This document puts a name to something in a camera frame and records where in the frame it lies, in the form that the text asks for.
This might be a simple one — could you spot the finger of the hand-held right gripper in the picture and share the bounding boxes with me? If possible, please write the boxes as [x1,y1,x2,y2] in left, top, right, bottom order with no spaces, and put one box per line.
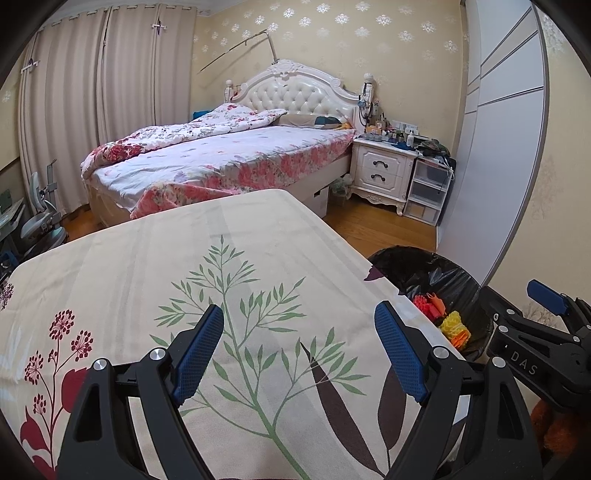
[527,279,591,332]
[480,285,580,348]

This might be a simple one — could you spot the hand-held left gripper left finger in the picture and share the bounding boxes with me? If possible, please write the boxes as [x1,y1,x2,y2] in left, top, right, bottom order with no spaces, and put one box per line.
[58,304,225,480]

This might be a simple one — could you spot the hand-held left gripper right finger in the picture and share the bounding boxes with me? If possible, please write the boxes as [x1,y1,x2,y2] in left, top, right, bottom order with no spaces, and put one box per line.
[374,301,541,480]

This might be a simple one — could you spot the yellow foam fruit net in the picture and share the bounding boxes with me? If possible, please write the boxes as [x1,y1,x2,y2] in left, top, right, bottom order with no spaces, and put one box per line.
[440,311,472,341]

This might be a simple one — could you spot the black bag trash bin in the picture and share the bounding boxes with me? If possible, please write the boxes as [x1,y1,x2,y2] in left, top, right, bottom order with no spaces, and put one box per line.
[368,246,495,363]

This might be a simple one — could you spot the white sliding wardrobe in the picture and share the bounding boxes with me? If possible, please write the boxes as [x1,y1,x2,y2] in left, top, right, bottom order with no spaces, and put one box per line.
[436,0,550,287]

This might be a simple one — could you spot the clear plastic drawer unit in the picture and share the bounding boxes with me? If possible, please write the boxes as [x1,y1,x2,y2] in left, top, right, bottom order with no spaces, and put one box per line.
[404,157,455,227]

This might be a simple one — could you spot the clear plastic bag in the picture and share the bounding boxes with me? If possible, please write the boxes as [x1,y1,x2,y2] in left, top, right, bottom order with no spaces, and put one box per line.
[329,175,354,201]

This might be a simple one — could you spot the white nightstand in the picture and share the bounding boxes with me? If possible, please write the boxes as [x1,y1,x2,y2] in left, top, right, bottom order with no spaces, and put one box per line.
[347,138,419,215]

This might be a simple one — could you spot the grey desk chair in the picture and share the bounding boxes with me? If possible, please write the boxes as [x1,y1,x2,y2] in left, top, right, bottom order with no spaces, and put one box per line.
[18,159,70,257]

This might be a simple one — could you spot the pink floral bedsheet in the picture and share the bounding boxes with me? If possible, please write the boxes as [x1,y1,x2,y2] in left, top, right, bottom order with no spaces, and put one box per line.
[88,124,358,220]

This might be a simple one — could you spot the pile of small bedside items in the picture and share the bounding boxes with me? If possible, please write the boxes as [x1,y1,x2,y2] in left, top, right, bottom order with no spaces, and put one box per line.
[358,74,451,160]

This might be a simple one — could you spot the floral quilt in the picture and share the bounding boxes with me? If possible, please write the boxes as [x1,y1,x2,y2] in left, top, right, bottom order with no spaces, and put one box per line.
[81,102,288,178]

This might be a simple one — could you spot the grey study desk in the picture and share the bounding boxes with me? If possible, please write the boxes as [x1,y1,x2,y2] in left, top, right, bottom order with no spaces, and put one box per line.
[0,189,28,268]

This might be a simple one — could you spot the grey pillow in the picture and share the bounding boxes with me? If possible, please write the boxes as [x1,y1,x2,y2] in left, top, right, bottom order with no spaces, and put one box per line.
[277,113,354,130]

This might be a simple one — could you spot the wide beige curtain panel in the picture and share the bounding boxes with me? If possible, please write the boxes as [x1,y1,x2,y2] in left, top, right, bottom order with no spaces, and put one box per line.
[18,7,112,217]

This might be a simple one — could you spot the white tufted bed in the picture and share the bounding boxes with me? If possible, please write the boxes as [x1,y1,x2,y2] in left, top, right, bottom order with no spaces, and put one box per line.
[81,59,365,227]

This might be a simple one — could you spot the narrow beige curtain panel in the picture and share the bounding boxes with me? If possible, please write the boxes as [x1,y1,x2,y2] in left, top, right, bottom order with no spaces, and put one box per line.
[104,2,195,144]

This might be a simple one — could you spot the metal mosquito net pole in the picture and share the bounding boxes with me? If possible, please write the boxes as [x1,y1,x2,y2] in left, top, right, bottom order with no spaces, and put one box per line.
[198,28,280,75]

